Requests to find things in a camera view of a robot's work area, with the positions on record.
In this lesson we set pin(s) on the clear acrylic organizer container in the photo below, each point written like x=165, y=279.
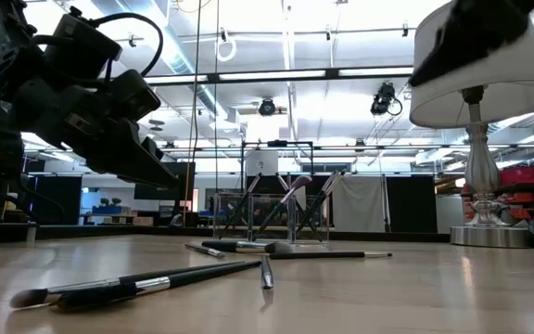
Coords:
x=230, y=222

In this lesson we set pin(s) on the black angled-tip makeup brush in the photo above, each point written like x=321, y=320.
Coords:
x=109, y=293

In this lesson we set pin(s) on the thin silver-ferrule makeup brush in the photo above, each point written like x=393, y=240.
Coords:
x=207, y=250
x=267, y=276
x=336, y=181

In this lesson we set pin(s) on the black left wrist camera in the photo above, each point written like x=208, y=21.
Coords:
x=81, y=44

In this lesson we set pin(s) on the fluffy grey powder brush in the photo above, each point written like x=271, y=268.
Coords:
x=244, y=246

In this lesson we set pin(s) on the small green potted plants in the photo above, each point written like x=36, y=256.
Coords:
x=109, y=202

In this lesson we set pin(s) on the black metal frame rig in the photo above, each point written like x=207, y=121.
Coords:
x=276, y=143

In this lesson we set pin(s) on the white box on rig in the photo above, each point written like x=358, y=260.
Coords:
x=261, y=163

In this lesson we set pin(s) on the white hanging cloth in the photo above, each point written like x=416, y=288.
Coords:
x=359, y=204

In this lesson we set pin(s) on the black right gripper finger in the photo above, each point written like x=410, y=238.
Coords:
x=480, y=28

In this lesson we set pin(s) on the red storage bin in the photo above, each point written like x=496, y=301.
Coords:
x=526, y=176

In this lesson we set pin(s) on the round black ceiling camera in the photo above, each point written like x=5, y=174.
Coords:
x=267, y=107

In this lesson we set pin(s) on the silver ceiling air duct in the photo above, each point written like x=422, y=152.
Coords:
x=179, y=60

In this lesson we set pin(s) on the short black makeup brush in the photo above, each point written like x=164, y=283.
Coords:
x=285, y=184

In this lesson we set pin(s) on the white-shade silver table lamp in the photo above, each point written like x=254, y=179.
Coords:
x=480, y=102

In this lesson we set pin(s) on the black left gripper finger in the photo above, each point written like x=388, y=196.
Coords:
x=155, y=148
x=137, y=167

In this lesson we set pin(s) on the black monitor on stand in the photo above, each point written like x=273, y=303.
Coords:
x=146, y=194

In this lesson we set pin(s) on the black partition panel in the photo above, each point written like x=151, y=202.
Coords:
x=63, y=199
x=410, y=204

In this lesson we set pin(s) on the slim grey-tipped makeup brush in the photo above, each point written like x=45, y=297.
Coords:
x=86, y=286

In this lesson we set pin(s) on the black ceiling light bar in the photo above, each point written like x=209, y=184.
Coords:
x=332, y=72

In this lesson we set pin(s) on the black aluminium table frame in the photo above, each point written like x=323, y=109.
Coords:
x=109, y=232

